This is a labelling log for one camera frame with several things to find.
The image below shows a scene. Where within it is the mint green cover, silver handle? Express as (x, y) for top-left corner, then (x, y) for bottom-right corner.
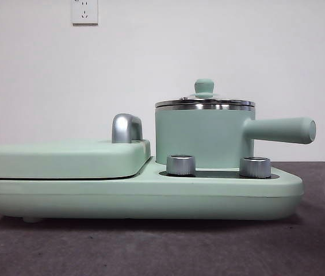
(0, 113), (151, 179)

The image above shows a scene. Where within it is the white wall socket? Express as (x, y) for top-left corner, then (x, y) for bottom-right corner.
(70, 0), (98, 26)

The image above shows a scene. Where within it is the mint green breakfast maker base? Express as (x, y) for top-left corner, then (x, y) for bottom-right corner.
(0, 157), (304, 224)

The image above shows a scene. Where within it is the mint green pot with handle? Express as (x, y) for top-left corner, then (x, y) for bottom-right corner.
(154, 101), (317, 170)

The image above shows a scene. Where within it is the silver control dial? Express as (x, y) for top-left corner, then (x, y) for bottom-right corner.
(239, 156), (272, 178)
(166, 154), (197, 175)

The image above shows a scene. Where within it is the glass lid with mint knob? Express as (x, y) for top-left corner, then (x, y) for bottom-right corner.
(154, 79), (256, 109)

